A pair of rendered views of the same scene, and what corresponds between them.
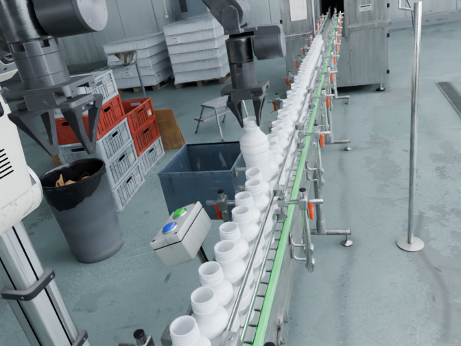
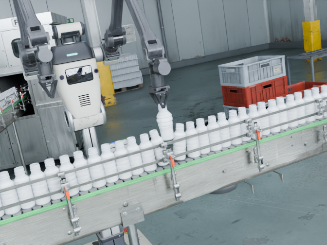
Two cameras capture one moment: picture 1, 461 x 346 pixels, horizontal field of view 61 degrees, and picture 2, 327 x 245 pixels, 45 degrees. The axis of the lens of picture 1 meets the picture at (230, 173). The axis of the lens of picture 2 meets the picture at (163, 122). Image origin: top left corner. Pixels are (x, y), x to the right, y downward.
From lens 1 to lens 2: 1.38 m
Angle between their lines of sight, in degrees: 47
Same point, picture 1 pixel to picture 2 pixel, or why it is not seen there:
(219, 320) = (64, 167)
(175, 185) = not seen: hidden behind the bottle
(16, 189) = (90, 112)
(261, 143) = (161, 117)
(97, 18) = (46, 59)
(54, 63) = (43, 69)
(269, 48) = (155, 70)
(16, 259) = (86, 143)
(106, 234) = not seen: hidden behind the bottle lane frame
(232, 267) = (90, 157)
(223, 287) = (79, 161)
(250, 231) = (118, 151)
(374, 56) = not seen: outside the picture
